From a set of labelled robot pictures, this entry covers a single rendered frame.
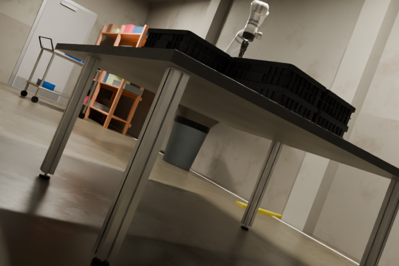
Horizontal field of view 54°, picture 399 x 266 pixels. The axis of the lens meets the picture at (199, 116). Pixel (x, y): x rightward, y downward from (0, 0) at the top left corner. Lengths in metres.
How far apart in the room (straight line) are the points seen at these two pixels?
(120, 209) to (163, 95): 0.37
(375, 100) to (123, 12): 6.75
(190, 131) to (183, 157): 0.36
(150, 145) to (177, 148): 4.03
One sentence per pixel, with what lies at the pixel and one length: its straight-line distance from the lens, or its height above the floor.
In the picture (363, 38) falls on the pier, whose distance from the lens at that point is 4.44.
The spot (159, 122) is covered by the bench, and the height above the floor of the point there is 0.48.
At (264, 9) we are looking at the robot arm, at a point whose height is 1.30.
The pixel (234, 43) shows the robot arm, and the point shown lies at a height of 1.17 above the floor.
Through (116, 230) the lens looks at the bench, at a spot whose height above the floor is 0.12.
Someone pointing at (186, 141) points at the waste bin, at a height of 0.36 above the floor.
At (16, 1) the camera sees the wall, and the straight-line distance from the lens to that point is 9.13.
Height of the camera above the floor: 0.49
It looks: 3 degrees up
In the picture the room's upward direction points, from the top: 22 degrees clockwise
